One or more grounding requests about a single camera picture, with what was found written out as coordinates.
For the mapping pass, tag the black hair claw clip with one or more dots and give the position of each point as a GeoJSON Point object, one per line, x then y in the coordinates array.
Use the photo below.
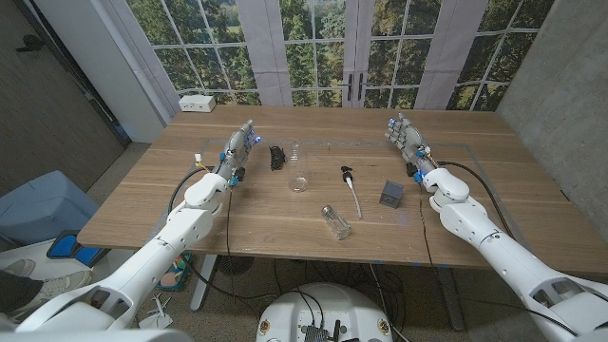
{"type": "Point", "coordinates": [276, 158]}

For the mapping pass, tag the white toy airplane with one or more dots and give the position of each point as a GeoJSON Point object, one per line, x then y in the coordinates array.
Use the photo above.
{"type": "Point", "coordinates": [159, 316]}

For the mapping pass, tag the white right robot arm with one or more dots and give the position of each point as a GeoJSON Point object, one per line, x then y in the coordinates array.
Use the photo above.
{"type": "Point", "coordinates": [494, 247]}

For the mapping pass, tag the black spray head white tube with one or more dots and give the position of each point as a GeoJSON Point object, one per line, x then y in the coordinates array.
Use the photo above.
{"type": "Point", "coordinates": [348, 178]}

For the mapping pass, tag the grey cube speaker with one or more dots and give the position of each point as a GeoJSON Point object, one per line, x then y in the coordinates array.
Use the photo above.
{"type": "Point", "coordinates": [391, 194]}

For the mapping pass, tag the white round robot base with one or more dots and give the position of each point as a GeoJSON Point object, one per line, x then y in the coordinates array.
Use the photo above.
{"type": "Point", "coordinates": [328, 309]}

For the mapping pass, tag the printed window backdrop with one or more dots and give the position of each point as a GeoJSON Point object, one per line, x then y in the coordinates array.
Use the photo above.
{"type": "Point", "coordinates": [304, 47]}

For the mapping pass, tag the grey table leg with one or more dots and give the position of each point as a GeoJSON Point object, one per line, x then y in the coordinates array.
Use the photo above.
{"type": "Point", "coordinates": [451, 299]}

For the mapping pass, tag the white table leg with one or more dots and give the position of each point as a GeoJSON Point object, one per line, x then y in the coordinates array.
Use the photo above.
{"type": "Point", "coordinates": [203, 285]}

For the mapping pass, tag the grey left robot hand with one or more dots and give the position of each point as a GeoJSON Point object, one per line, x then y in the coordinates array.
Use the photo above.
{"type": "Point", "coordinates": [235, 152]}

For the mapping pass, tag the white power strip box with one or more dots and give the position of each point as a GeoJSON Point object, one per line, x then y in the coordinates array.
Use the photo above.
{"type": "Point", "coordinates": [196, 103]}

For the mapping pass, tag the dark trouser leg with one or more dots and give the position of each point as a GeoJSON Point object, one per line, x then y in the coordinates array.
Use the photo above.
{"type": "Point", "coordinates": [16, 292]}

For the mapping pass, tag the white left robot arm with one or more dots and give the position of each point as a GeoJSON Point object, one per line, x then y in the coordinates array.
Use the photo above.
{"type": "Point", "coordinates": [180, 228]}

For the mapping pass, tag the white robot torso shell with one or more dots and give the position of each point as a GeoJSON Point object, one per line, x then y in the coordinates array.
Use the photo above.
{"type": "Point", "coordinates": [95, 336]}

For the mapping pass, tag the blue and black foot pedal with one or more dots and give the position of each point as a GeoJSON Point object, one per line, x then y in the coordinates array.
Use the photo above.
{"type": "Point", "coordinates": [66, 247]}

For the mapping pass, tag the blue-grey plastic bin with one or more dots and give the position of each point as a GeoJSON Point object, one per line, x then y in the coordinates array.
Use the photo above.
{"type": "Point", "coordinates": [43, 209]}

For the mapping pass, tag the small clear glass jar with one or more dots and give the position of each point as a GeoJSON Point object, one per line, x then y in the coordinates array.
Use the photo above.
{"type": "Point", "coordinates": [336, 223]}

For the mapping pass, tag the teal toy basket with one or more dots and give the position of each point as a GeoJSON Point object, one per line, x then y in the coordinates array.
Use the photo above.
{"type": "Point", "coordinates": [173, 278]}

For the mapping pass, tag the dark wooden door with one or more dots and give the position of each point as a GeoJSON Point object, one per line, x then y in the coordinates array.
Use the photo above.
{"type": "Point", "coordinates": [43, 109]}

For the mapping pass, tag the clear plastic spray bottle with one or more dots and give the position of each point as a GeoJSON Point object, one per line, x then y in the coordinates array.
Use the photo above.
{"type": "Point", "coordinates": [298, 178]}

